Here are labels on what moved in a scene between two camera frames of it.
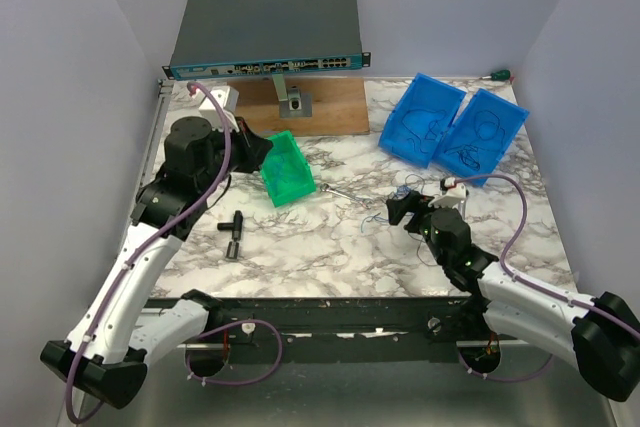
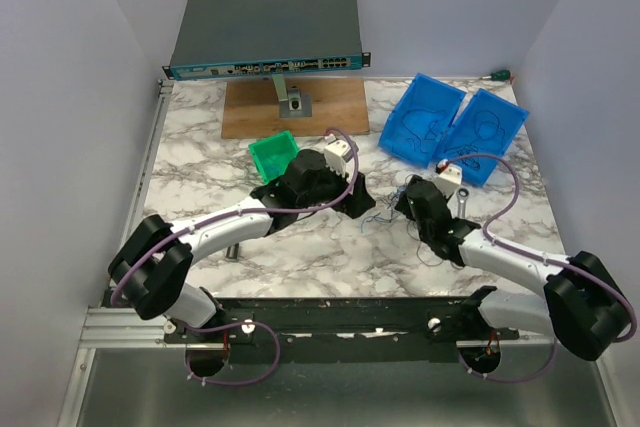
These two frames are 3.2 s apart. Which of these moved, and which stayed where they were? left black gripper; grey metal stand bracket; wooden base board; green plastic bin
Moved: left black gripper
Stayed: wooden base board; green plastic bin; grey metal stand bracket
